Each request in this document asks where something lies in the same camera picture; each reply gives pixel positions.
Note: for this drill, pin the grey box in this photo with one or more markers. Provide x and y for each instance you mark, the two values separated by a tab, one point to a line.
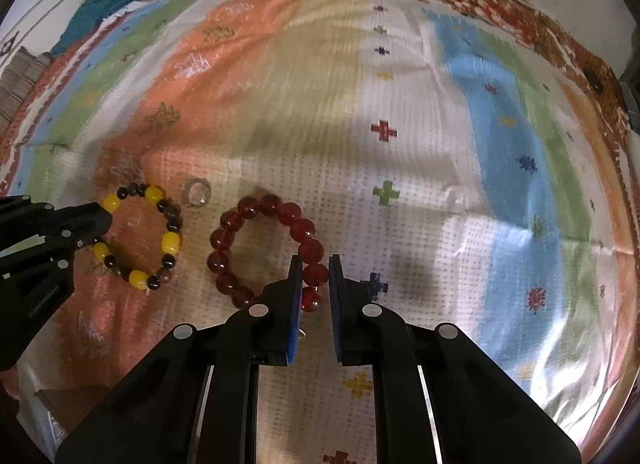
631	99

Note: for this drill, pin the brown striped cushion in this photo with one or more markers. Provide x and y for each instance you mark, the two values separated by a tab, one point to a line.
22	79

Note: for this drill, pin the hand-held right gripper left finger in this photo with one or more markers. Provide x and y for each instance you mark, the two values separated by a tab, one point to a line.
295	304

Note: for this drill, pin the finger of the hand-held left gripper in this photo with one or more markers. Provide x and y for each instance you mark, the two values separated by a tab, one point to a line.
45	284
85	216

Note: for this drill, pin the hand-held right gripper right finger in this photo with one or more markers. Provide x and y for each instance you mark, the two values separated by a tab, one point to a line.
336	304

